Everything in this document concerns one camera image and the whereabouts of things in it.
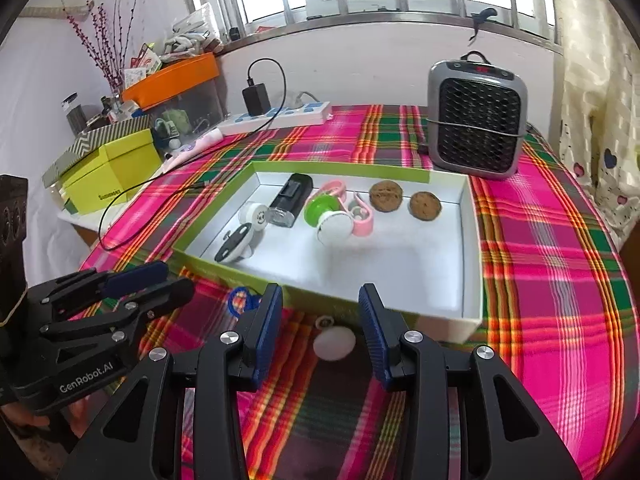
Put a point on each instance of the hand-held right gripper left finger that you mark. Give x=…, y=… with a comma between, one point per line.
x=267, y=325

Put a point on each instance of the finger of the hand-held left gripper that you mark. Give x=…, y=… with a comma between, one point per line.
x=135, y=277
x=160, y=297

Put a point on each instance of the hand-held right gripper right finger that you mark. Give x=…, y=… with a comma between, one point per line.
x=372, y=330

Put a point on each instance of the white egg-shaped light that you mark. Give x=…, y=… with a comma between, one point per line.
x=334, y=344

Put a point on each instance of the green and white cardboard box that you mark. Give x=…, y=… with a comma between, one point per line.
x=375, y=270

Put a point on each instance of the white and black device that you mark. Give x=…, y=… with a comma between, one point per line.
x=235, y=245

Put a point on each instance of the pink loop clip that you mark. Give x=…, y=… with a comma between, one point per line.
x=364, y=227

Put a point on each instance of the white round perforated device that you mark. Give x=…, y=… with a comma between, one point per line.
x=255, y=216

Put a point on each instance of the green round plastic toy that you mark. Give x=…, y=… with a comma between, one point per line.
x=317, y=210

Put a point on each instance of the brown walnut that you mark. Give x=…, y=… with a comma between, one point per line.
x=385, y=196
x=425, y=205

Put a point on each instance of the person's left hand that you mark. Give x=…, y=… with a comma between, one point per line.
x=25, y=419

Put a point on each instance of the white side table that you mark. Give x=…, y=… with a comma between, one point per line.
x=75, y=220

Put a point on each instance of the yellow-green box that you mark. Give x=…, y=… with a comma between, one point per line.
x=110, y=170

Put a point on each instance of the dark brown wooden object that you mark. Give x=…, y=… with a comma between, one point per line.
x=12, y=240

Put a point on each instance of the black flashlight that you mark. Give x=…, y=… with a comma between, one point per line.
x=292, y=195

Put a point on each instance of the chevron patterned box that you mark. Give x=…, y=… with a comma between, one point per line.
x=85, y=142

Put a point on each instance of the pink and white tube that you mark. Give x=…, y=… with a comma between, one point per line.
x=197, y=144

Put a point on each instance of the dark jar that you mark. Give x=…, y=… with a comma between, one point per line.
x=75, y=115

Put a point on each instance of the pink plaid tablecloth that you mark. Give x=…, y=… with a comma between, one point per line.
x=540, y=285

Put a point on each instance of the clear bin with orange lid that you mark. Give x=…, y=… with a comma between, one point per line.
x=175, y=72

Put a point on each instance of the white power strip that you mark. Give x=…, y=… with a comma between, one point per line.
x=300, y=112

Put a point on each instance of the black charger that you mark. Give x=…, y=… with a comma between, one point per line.
x=256, y=100

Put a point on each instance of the colourful packets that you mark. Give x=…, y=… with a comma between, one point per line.
x=142, y=62

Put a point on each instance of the dried flower branches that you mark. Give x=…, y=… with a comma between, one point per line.
x=107, y=60

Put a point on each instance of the grey space heater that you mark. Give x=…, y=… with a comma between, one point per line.
x=475, y=120

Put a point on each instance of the white plastic bag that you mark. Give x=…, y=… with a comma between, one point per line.
x=192, y=27

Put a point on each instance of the heart patterned curtain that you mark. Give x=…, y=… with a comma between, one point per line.
x=600, y=110

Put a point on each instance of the blue hook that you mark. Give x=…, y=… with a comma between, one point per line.
x=485, y=14

